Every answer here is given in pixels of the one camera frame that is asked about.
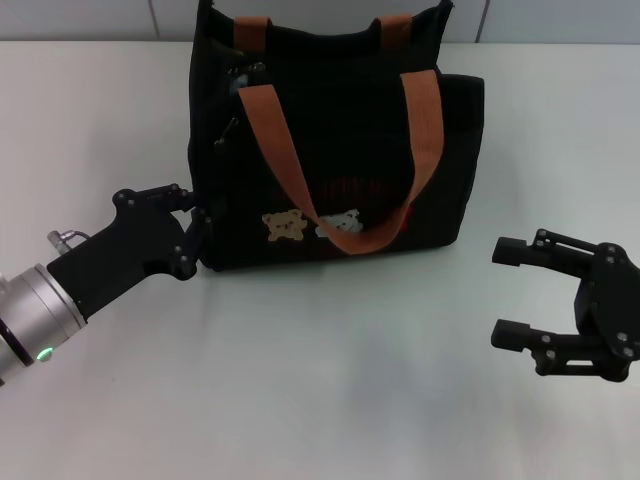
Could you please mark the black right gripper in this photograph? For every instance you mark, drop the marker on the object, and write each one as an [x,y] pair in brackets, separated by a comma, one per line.
[610,300]

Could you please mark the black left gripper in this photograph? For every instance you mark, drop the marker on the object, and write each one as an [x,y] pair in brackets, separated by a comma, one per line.
[135,240]

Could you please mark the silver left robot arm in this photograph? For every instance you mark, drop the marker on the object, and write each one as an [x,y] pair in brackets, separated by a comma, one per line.
[40,310]

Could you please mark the blue packet inside bag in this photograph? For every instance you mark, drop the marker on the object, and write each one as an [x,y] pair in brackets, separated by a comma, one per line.
[241,82]

